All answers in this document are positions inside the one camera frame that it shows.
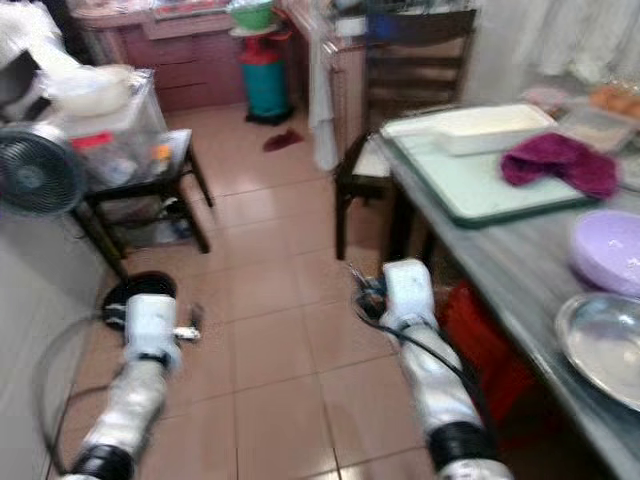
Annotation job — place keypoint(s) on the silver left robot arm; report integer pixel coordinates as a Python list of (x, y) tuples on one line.
[(135, 410)]

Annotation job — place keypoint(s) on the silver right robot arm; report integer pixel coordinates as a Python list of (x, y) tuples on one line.
[(445, 390)]

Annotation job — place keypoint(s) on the black standing fan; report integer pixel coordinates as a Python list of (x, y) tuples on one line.
[(40, 172)]

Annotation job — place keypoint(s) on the black side table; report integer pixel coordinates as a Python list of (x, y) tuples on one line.
[(150, 190)]

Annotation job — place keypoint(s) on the clear plastic cover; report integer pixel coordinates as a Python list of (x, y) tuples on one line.
[(130, 135)]

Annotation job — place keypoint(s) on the white bowl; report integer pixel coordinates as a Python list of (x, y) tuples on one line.
[(95, 92)]

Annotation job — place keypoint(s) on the white bag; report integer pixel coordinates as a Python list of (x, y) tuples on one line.
[(25, 25)]

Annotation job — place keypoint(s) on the reddish wooden cabinet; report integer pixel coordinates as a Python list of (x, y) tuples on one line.
[(190, 70)]

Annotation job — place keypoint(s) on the dark red floor cloth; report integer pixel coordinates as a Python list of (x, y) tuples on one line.
[(282, 140)]

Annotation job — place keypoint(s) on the teal gas cylinder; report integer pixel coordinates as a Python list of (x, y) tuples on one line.
[(265, 85)]

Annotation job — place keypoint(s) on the green bowl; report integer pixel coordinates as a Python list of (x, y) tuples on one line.
[(252, 14)]

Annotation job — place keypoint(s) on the white hanging cloth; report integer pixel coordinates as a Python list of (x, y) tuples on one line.
[(323, 110)]

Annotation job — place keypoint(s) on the pinkish wooden counter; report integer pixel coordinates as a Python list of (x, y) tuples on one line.
[(350, 80)]

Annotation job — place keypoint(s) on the blue container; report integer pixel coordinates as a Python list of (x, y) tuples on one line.
[(388, 26)]

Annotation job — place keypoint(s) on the dark wooden chair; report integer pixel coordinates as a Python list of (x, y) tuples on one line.
[(420, 70)]

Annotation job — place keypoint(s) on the green-rimmed white tray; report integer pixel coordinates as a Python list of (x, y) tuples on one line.
[(460, 185)]

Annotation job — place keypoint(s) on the white rectangular dish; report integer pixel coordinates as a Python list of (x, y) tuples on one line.
[(495, 125)]

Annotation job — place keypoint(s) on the grey dining table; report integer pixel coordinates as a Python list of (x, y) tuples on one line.
[(530, 260)]

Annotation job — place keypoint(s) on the small pink bowl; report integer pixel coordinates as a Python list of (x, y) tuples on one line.
[(545, 97)]

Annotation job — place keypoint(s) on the magenta cloth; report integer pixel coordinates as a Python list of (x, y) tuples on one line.
[(560, 160)]

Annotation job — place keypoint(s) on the purple plastic bowl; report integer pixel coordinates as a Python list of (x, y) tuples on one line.
[(610, 250)]

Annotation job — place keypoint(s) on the white curtain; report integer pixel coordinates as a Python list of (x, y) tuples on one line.
[(580, 40)]

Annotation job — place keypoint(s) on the round metal plate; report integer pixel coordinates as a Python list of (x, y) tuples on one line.
[(605, 345)]

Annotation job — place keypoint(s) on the clear food container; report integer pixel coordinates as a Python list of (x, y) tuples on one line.
[(610, 110)]

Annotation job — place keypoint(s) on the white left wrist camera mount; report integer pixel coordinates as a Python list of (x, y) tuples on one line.
[(153, 320)]

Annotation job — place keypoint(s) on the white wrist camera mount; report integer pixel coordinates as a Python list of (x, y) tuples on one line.
[(153, 320), (410, 290)]

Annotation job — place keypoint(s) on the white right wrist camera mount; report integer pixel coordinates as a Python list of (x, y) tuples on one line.
[(410, 290)]

